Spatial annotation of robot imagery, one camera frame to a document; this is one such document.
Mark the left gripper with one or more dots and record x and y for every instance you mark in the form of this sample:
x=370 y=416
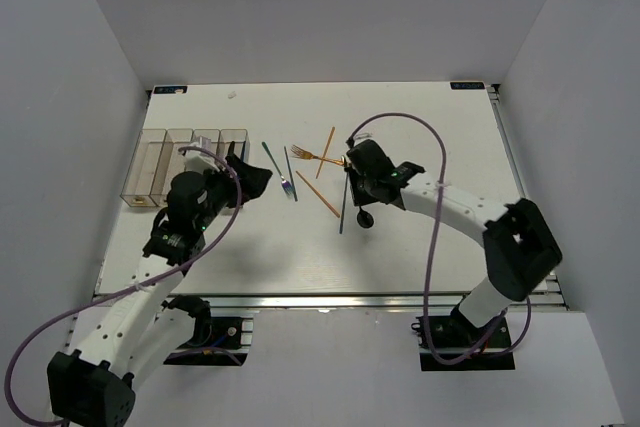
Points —
x=254 y=179

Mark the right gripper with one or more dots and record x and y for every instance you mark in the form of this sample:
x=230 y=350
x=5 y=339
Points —
x=357 y=198

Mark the black spoon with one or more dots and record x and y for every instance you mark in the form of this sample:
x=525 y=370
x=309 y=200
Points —
x=364 y=219

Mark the orange chopstick long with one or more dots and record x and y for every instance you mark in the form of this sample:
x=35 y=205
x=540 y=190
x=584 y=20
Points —
x=318 y=194

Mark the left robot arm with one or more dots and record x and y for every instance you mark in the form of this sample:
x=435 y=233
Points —
x=95 y=383

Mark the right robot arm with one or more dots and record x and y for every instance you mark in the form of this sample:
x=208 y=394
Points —
x=519 y=247

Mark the rainbow fork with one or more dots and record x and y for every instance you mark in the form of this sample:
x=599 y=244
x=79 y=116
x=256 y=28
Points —
x=286 y=185

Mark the gold ornate fork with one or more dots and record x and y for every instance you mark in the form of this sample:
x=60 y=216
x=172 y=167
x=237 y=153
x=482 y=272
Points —
x=303 y=154

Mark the orange chopstick short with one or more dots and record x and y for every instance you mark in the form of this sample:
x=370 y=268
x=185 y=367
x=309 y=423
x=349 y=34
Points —
x=325 y=152

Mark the clear four-compartment container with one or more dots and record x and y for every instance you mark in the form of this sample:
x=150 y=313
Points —
x=157 y=160

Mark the left blue table label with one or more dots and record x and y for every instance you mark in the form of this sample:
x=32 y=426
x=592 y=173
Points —
x=169 y=90

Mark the blue table label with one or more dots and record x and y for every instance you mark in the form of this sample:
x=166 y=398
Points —
x=169 y=90
x=467 y=85

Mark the right blue table label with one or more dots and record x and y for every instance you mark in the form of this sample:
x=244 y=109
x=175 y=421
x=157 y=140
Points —
x=467 y=85

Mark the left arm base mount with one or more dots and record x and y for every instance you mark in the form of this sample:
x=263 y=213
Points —
x=218 y=340

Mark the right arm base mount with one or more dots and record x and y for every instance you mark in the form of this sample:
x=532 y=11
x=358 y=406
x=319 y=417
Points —
x=451 y=341

